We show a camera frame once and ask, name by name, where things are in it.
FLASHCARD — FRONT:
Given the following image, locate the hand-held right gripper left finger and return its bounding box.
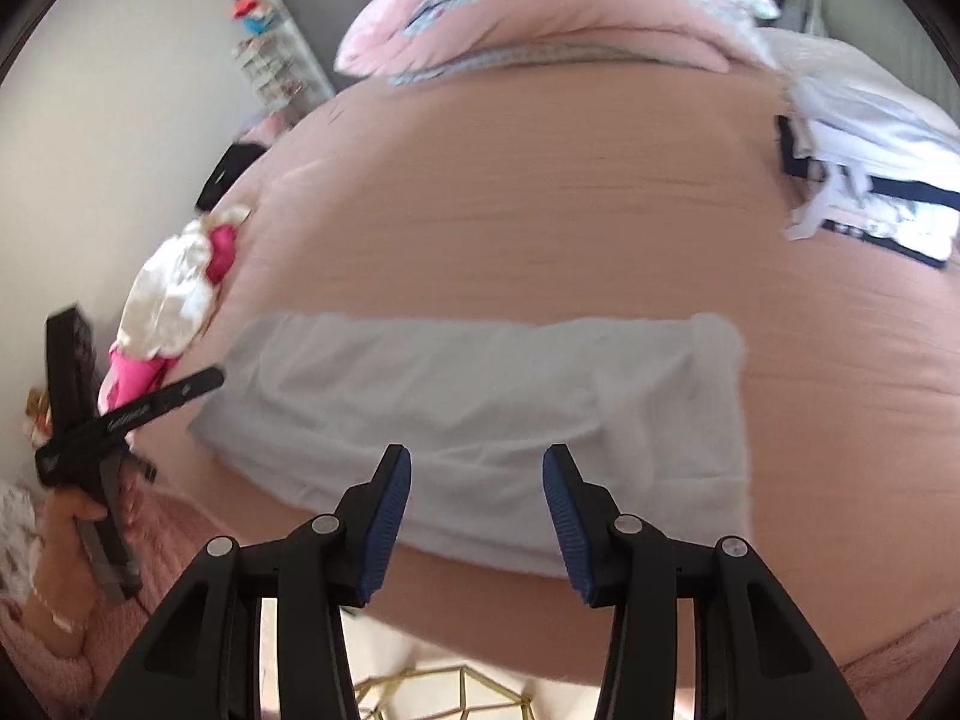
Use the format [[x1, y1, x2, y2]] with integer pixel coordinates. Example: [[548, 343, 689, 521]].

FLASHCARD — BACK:
[[90, 444, 412, 720]]

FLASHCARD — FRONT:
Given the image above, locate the black bag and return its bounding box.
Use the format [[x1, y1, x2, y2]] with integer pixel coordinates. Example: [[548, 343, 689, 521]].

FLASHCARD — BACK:
[[196, 141, 267, 211]]

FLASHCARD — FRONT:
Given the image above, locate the white bead bracelet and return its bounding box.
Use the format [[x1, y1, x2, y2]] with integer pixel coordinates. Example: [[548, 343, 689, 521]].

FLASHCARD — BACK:
[[34, 592, 87, 631]]

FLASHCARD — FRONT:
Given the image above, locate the red blue plush toy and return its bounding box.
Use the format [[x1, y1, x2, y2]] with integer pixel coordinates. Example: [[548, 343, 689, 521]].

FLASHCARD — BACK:
[[234, 0, 275, 37]]

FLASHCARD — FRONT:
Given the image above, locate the hot pink garment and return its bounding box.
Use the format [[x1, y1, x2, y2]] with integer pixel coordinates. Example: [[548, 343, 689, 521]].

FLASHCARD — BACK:
[[97, 225, 237, 410]]

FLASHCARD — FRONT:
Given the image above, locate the person's left forearm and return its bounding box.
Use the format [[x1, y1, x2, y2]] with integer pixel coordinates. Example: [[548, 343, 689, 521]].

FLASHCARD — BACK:
[[22, 577, 98, 642]]

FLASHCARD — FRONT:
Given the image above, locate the gold wire basket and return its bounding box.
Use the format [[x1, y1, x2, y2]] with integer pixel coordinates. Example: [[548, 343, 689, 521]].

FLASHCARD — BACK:
[[352, 664, 541, 720]]

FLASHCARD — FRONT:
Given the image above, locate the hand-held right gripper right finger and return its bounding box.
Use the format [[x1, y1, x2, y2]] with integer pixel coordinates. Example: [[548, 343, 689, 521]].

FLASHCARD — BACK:
[[544, 444, 856, 720]]

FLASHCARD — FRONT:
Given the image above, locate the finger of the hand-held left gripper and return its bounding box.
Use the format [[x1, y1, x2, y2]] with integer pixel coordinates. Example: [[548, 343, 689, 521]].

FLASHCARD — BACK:
[[146, 365, 227, 410]]

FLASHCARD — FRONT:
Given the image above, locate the white shelf rack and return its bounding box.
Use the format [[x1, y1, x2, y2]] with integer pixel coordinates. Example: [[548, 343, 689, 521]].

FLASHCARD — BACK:
[[234, 34, 335, 110]]

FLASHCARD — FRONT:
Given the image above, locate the cream garment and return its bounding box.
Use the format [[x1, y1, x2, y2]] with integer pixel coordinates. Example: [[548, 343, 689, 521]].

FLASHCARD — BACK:
[[116, 204, 252, 361]]

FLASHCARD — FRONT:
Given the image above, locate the white shirt navy trim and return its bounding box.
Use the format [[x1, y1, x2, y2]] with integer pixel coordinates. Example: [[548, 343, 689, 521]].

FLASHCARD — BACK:
[[187, 311, 751, 578]]

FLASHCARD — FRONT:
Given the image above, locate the white pillow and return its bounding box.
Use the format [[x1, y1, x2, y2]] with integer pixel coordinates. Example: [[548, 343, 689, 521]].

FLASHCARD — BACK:
[[761, 28, 960, 143]]

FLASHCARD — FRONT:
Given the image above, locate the pink checked duvet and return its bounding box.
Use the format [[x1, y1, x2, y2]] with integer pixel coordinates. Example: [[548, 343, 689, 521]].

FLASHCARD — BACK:
[[335, 0, 781, 87]]

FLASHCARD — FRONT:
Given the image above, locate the stack of folded clothes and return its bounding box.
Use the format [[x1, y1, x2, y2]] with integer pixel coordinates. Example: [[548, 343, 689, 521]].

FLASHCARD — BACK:
[[776, 71, 960, 271]]

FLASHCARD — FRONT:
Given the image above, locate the pink round bed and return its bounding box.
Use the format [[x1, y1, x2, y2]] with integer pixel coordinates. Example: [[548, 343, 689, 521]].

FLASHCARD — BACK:
[[112, 11, 960, 691]]

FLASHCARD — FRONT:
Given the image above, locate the person's left hand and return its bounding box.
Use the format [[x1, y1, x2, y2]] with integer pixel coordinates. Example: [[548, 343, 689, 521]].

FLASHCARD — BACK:
[[37, 491, 106, 593]]

